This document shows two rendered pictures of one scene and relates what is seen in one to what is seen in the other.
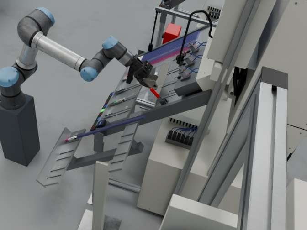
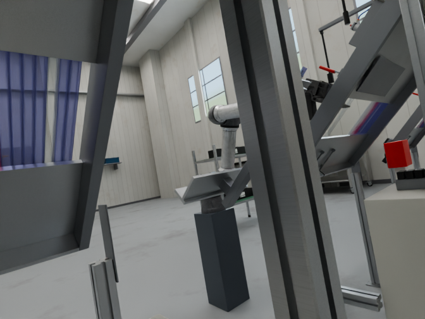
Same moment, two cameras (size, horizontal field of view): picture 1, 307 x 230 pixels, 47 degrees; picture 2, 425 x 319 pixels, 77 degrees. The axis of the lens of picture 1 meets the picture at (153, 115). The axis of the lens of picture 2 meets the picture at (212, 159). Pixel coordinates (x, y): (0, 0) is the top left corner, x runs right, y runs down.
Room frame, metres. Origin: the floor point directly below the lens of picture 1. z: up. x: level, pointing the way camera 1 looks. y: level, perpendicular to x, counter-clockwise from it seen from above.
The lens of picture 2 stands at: (0.23, -0.27, 0.79)
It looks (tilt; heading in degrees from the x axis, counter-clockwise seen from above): 2 degrees up; 42
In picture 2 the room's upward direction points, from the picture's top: 10 degrees counter-clockwise
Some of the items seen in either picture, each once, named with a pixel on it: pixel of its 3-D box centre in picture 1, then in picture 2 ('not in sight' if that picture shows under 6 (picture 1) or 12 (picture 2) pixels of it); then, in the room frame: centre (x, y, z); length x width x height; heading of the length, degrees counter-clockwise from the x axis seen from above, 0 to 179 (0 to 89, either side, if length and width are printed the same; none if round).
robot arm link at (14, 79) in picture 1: (9, 80); not in sight; (1.44, 0.87, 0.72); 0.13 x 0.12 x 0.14; 167
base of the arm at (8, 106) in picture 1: (11, 95); (212, 202); (1.43, 0.87, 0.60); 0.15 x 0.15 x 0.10
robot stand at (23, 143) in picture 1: (18, 129); (221, 255); (1.43, 0.87, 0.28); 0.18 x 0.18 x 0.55; 81
